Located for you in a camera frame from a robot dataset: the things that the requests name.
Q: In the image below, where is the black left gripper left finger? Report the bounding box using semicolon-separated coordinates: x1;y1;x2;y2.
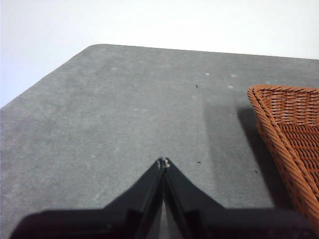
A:
9;158;165;239

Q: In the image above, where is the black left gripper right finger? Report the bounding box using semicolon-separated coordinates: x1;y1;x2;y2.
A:
163;156;315;239

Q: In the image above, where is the brown wicker basket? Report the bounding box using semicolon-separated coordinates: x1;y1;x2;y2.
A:
247;84;319;230

